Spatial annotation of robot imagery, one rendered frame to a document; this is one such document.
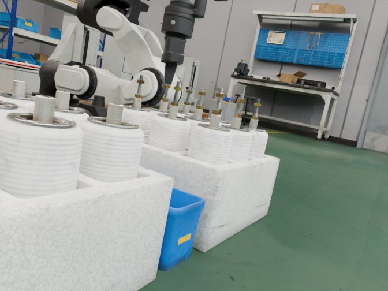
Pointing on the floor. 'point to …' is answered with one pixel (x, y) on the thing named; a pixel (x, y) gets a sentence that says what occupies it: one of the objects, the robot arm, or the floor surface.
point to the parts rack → (66, 6)
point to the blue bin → (179, 228)
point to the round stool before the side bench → (246, 105)
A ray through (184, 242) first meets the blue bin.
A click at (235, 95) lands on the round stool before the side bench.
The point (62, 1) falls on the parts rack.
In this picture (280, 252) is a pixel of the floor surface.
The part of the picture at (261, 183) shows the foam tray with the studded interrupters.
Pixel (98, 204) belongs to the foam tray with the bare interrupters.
